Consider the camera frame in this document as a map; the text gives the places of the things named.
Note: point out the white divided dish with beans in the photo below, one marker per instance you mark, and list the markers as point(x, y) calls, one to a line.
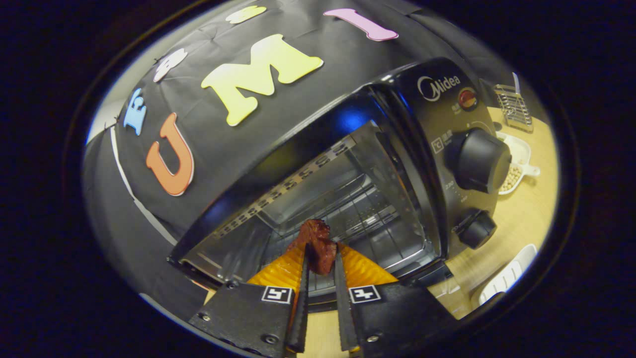
point(517, 149)

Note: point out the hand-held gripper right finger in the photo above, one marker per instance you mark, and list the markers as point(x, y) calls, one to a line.
point(392, 313)

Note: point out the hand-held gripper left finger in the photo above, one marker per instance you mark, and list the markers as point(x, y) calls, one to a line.
point(248, 315)

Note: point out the black backdrop cloth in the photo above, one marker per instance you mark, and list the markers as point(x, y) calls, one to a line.
point(308, 99)

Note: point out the metal spoon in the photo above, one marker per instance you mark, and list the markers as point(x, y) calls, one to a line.
point(516, 82)

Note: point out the metal mesh utensil holder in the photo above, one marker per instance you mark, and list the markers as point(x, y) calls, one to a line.
point(514, 107)

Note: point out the black toaster oven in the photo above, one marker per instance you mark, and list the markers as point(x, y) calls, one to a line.
point(437, 114)

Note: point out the white ribbed tray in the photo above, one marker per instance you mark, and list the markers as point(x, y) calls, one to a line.
point(507, 278)

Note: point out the reddish brown meat piece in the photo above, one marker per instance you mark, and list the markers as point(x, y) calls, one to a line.
point(318, 248)

